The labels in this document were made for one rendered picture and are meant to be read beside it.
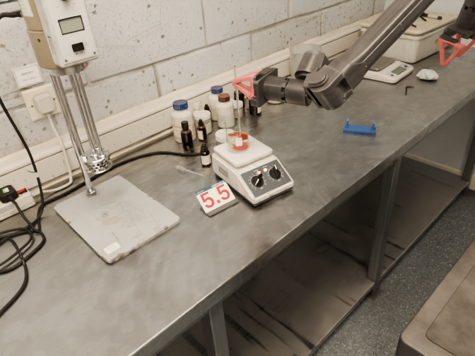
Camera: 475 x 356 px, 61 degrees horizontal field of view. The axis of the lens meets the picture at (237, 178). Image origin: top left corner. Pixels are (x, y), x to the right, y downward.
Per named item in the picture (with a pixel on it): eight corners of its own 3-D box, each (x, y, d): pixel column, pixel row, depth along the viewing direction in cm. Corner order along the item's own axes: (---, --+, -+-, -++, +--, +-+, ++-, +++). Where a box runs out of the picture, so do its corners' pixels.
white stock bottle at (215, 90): (218, 123, 142) (215, 92, 135) (207, 118, 146) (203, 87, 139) (232, 116, 145) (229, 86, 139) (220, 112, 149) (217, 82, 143)
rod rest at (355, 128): (376, 129, 130) (377, 119, 128) (375, 134, 127) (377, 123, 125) (344, 126, 133) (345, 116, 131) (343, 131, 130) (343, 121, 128)
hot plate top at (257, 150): (274, 152, 106) (273, 150, 106) (236, 168, 101) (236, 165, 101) (248, 136, 115) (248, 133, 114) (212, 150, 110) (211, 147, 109)
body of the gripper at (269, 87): (250, 80, 91) (280, 85, 88) (271, 66, 99) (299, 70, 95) (251, 107, 95) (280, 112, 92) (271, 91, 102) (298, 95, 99)
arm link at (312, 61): (322, 82, 82) (340, 108, 88) (341, 39, 86) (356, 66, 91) (276, 86, 91) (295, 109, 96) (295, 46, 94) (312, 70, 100)
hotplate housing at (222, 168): (294, 189, 106) (295, 163, 101) (254, 208, 100) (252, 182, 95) (246, 156, 121) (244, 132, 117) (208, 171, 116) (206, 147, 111)
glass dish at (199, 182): (203, 193, 107) (201, 186, 106) (189, 186, 110) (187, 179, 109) (217, 183, 110) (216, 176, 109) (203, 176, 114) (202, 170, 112)
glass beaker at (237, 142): (255, 147, 108) (253, 119, 104) (239, 158, 104) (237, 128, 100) (235, 140, 112) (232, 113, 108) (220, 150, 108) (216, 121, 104)
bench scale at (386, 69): (394, 85, 159) (396, 73, 157) (336, 73, 175) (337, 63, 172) (414, 71, 170) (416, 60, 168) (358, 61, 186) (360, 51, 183)
